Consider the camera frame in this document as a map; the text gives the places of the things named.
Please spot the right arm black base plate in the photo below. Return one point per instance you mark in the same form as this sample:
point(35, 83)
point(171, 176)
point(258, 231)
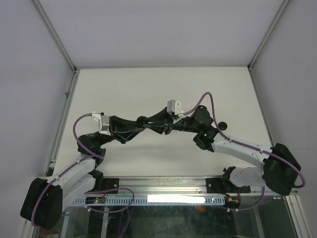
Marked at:
point(225, 187)

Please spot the aluminium frame post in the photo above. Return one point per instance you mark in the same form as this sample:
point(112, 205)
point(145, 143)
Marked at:
point(53, 34)
point(278, 15)

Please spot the white slotted cable duct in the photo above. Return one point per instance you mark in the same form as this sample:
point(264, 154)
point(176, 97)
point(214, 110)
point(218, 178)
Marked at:
point(149, 200)

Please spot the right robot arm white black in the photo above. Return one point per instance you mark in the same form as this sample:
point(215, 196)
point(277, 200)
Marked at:
point(273, 167)

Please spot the aluminium frame post right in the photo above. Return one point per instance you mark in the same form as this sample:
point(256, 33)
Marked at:
point(278, 15)

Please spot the black round charging case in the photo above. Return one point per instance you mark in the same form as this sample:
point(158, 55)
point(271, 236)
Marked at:
point(222, 125)

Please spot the wrist camera white grey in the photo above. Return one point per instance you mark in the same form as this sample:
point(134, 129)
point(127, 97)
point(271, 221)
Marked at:
point(174, 108)
point(103, 122)

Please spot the aluminium frame post left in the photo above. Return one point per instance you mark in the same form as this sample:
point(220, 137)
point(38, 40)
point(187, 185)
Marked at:
point(53, 34)

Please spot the black earbud with case lid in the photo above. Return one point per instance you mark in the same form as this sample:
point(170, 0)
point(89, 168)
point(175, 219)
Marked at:
point(141, 121)

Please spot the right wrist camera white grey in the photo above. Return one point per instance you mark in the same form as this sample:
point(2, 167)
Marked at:
point(174, 108)

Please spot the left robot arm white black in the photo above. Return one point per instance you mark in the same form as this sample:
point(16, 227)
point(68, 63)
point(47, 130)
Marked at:
point(48, 197)

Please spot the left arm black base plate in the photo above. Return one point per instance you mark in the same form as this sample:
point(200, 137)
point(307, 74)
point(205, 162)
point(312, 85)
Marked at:
point(106, 184)

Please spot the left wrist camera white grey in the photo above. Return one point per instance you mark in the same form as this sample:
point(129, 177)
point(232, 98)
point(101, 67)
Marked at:
point(103, 122)

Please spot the aluminium mounting rail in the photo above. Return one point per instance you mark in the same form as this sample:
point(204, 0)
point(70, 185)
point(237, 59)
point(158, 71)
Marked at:
point(158, 184)

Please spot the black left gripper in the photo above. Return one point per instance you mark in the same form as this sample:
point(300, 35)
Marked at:
point(117, 126)

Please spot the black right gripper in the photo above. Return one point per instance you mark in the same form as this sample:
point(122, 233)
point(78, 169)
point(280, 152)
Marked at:
point(163, 118)

